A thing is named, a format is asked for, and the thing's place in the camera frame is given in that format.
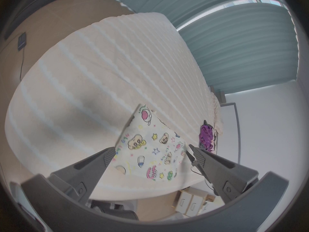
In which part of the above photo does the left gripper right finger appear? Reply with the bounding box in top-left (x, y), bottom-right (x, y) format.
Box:
top-left (193, 147), bottom-right (259, 204)

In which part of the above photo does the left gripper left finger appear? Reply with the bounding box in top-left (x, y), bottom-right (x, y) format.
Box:
top-left (49, 147), bottom-right (116, 203)

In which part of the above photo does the white printed pyjama top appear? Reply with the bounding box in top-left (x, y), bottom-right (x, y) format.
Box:
top-left (113, 103), bottom-right (188, 182)

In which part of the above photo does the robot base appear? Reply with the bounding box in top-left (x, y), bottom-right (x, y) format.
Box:
top-left (86, 198), bottom-right (140, 221)

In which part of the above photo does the pile of clothes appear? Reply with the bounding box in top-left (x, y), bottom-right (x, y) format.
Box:
top-left (198, 120), bottom-right (217, 153)

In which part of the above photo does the bed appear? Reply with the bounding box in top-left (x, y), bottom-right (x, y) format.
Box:
top-left (4, 12), bottom-right (241, 200)

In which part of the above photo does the white chest of drawers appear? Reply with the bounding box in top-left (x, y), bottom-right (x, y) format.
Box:
top-left (173, 187), bottom-right (216, 218)

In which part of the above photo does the grey bedside table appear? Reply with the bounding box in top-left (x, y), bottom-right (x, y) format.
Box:
top-left (210, 86), bottom-right (226, 104)

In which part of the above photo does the window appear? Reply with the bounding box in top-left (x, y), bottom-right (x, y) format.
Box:
top-left (176, 0), bottom-right (284, 31)

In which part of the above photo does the small black box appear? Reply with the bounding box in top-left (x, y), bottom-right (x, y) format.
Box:
top-left (17, 32), bottom-right (27, 51)

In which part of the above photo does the black padded sofa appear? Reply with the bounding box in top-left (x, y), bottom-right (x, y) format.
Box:
top-left (4, 0), bottom-right (80, 39)

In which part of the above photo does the black cable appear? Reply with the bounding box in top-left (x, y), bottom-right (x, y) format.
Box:
top-left (190, 165), bottom-right (216, 196)
top-left (19, 49), bottom-right (25, 81)

